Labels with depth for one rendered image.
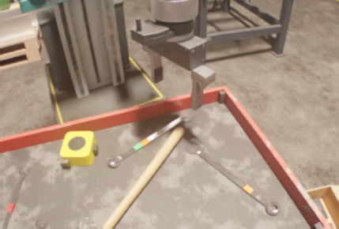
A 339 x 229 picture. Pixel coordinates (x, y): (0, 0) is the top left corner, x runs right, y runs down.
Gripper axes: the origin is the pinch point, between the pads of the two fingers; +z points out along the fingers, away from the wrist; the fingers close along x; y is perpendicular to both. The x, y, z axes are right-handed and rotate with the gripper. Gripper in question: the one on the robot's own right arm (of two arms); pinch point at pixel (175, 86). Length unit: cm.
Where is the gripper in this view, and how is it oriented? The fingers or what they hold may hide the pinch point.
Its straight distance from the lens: 61.1
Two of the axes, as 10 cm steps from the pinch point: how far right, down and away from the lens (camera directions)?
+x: -6.6, -4.7, 5.9
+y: 7.5, -4.4, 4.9
